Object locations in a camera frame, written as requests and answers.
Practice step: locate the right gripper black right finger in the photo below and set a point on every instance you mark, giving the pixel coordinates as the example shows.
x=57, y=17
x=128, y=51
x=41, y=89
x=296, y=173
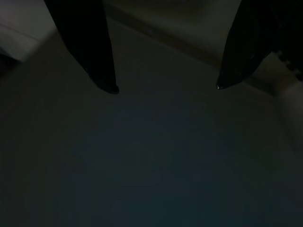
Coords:
x=251, y=40

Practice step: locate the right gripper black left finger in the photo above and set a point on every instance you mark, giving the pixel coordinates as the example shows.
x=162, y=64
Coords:
x=90, y=42

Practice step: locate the white furniture panel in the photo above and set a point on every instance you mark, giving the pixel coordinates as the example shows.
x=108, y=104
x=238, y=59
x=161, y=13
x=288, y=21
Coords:
x=19, y=28

